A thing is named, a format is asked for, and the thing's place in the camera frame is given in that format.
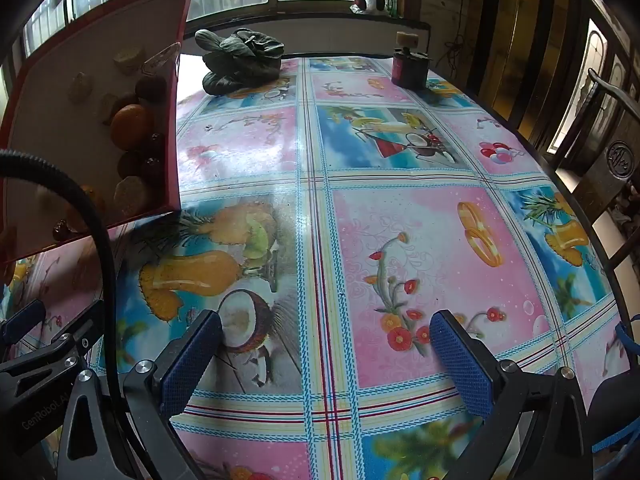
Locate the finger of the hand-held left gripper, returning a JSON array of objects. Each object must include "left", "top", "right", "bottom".
[
  {"left": 0, "top": 302, "right": 108, "bottom": 387},
  {"left": 0, "top": 300, "right": 48, "bottom": 347}
]

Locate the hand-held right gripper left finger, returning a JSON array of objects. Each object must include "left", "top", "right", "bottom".
[{"left": 57, "top": 310, "right": 223, "bottom": 480}]

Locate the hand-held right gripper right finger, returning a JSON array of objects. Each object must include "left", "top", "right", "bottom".
[{"left": 429, "top": 310, "right": 593, "bottom": 480}]

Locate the small orange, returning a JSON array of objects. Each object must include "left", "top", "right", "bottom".
[{"left": 67, "top": 185, "right": 107, "bottom": 233}]

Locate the peeled sugarcane piece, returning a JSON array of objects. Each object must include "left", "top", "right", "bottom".
[
  {"left": 112, "top": 175, "right": 151, "bottom": 213},
  {"left": 98, "top": 92, "right": 121, "bottom": 123},
  {"left": 113, "top": 47, "right": 147, "bottom": 75},
  {"left": 67, "top": 72, "right": 94, "bottom": 106}
]

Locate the brown round fruit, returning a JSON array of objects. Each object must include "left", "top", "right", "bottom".
[
  {"left": 136, "top": 75, "right": 167, "bottom": 102},
  {"left": 117, "top": 151, "right": 146, "bottom": 178}
]

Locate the red cardboard tray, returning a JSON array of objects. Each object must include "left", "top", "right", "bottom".
[{"left": 0, "top": 0, "right": 195, "bottom": 263}]

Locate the printed plastic tablecloth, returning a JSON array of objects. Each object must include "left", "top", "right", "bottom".
[{"left": 0, "top": 52, "right": 631, "bottom": 480}]

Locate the dark blue clothing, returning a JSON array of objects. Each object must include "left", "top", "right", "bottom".
[{"left": 585, "top": 372, "right": 640, "bottom": 480}]

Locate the large orange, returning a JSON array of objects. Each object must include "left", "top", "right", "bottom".
[{"left": 110, "top": 104, "right": 155, "bottom": 152}]

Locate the dark wooden chair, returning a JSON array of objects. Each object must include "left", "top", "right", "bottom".
[{"left": 550, "top": 67, "right": 640, "bottom": 281}]

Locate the dark red jar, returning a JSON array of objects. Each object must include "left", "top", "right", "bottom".
[{"left": 391, "top": 50, "right": 430, "bottom": 90}]

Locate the dark green leafy vegetable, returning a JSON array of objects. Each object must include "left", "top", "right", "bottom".
[{"left": 194, "top": 27, "right": 286, "bottom": 96}]

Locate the thick black cable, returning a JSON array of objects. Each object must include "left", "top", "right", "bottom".
[{"left": 0, "top": 149, "right": 126, "bottom": 381}]

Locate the red hanging cord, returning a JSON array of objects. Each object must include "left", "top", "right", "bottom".
[{"left": 442, "top": 35, "right": 466, "bottom": 68}]

